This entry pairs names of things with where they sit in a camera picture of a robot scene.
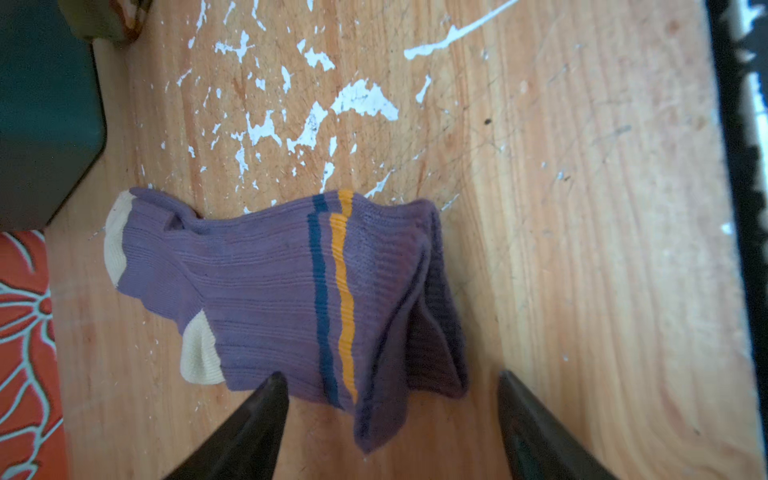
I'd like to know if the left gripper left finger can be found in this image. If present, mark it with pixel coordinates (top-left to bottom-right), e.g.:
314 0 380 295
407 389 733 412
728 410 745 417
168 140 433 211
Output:
167 372 289 479

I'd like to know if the purple striped sock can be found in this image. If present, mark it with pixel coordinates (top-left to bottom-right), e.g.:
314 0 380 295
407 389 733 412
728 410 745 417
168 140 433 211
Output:
104 188 469 453

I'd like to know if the green striped sock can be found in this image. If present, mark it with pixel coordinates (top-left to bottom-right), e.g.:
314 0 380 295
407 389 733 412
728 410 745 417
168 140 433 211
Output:
57 0 153 44

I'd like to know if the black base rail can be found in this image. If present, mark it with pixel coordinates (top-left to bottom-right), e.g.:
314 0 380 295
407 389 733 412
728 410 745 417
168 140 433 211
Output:
705 1 767 439

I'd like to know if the green compartment tray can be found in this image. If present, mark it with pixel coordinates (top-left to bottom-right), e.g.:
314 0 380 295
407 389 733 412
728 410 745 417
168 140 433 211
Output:
1 1 106 231

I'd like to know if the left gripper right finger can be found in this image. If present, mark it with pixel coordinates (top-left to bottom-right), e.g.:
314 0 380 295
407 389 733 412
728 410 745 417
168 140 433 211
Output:
497 370 614 480

